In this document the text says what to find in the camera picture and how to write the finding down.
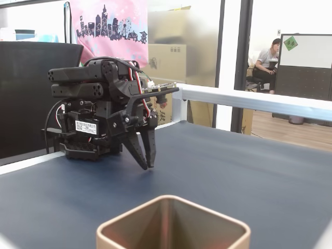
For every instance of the green diamond paper sign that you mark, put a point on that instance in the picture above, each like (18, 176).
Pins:
(290, 43)

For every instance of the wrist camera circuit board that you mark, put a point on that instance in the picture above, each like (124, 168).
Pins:
(160, 86)

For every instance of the black partition with whiteboard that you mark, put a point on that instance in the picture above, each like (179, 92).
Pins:
(301, 80)

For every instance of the beige square metal container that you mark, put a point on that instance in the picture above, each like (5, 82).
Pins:
(181, 228)

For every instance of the black glass wall post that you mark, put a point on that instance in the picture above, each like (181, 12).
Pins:
(242, 52)

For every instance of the cardboard box behind frosted glass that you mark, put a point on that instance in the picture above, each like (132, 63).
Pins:
(168, 26)

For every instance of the silver aluminium table frame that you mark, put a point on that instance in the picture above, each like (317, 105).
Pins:
(233, 98)

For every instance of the person's black office chair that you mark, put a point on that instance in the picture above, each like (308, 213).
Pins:
(255, 80)

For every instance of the pink skyline banner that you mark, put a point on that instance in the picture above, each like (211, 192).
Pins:
(111, 15)

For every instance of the small grey trash bin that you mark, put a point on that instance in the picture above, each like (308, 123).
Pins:
(295, 119)

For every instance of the plain brown cardboard box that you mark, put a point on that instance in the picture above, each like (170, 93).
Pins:
(168, 62)

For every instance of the person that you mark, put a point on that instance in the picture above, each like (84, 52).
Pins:
(265, 58)

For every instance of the cardboard box with red print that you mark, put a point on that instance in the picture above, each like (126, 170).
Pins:
(166, 114)

